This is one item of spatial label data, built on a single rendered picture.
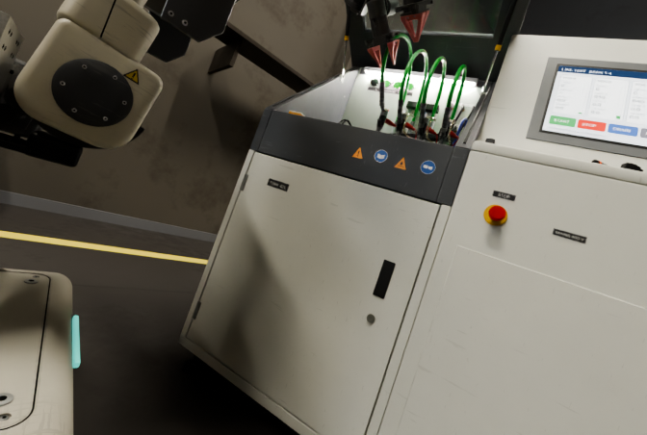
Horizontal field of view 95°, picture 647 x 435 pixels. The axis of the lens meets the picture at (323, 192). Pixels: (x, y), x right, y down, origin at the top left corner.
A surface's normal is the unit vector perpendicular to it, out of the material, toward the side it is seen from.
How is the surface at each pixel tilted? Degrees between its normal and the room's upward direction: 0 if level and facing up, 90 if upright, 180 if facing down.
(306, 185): 90
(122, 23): 90
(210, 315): 90
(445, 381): 90
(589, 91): 76
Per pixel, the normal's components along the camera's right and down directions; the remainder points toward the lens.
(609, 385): -0.39, -0.19
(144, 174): 0.64, 0.18
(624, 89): -0.30, -0.41
